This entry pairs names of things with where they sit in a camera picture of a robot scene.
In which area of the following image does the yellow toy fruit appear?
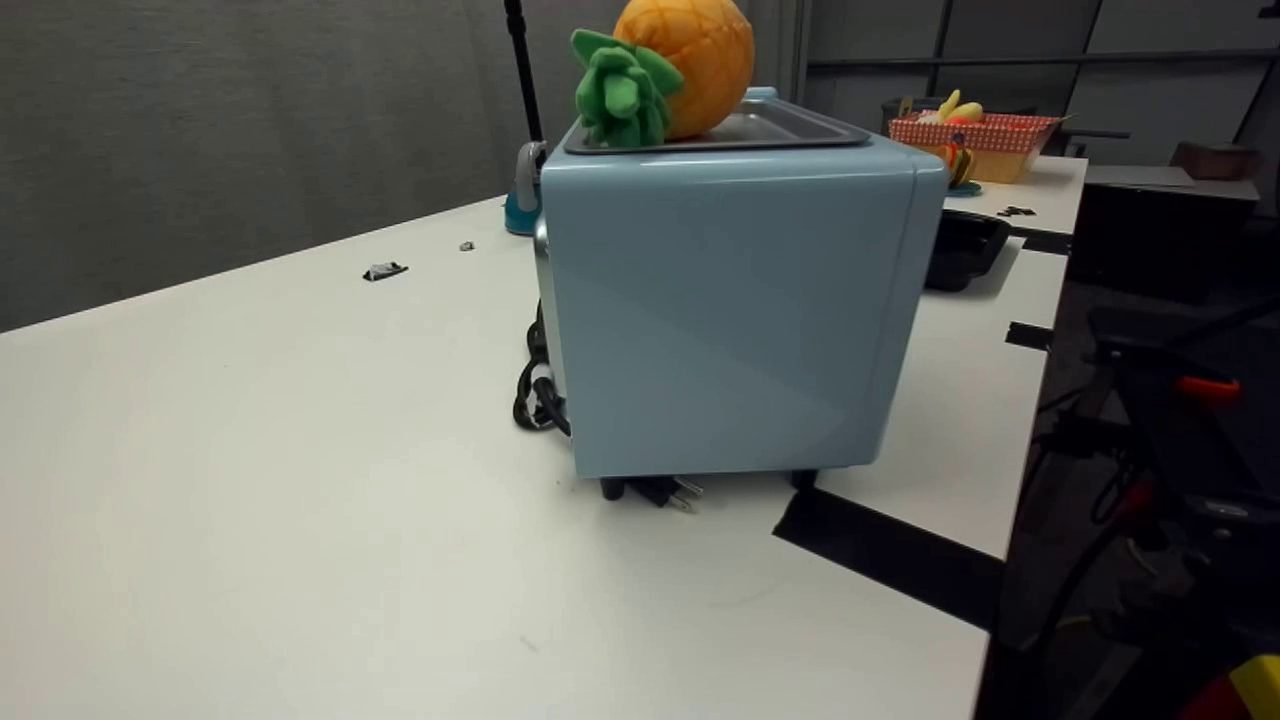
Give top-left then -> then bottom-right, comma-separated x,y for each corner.
931,86 -> 990,129

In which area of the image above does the small black tape piece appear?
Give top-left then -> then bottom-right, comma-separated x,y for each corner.
1005,317 -> 1058,355

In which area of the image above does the black oven power cable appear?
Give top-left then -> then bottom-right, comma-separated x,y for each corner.
513,301 -> 707,516

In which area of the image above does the light blue toaster oven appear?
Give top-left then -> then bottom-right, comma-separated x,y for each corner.
531,86 -> 954,493

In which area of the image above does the dark brown bowl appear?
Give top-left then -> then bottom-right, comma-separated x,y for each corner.
1172,135 -> 1265,183

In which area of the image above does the black stand pole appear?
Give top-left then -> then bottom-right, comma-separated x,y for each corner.
500,0 -> 548,144

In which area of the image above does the orange plush carrot toy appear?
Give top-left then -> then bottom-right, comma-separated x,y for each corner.
567,0 -> 759,152

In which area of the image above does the long black tape strip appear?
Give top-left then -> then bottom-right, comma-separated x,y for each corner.
772,483 -> 1014,632

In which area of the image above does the red basket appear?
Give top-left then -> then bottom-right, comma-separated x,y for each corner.
886,109 -> 1068,190

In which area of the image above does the red handle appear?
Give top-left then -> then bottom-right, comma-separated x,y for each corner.
1172,374 -> 1248,410

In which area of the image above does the black ribbed tray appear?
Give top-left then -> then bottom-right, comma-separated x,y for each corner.
925,210 -> 1016,297

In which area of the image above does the yellow and red object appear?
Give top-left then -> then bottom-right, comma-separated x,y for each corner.
1176,649 -> 1280,720

